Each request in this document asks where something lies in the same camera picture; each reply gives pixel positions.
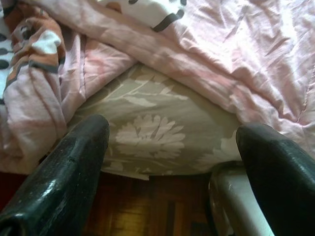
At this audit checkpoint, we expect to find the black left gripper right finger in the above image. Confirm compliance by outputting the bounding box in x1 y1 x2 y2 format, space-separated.
235 122 315 236

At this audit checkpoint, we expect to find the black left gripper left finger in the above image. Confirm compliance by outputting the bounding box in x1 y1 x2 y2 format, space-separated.
0 114 111 236

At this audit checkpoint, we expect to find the pink cartoon print quilt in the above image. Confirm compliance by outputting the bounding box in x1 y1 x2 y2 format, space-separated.
0 0 315 173

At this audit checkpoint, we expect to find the grey robot left leg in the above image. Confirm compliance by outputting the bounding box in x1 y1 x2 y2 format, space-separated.
208 161 274 236

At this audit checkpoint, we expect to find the beige floral bed sheet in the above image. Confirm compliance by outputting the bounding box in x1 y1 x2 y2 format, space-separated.
66 62 247 181

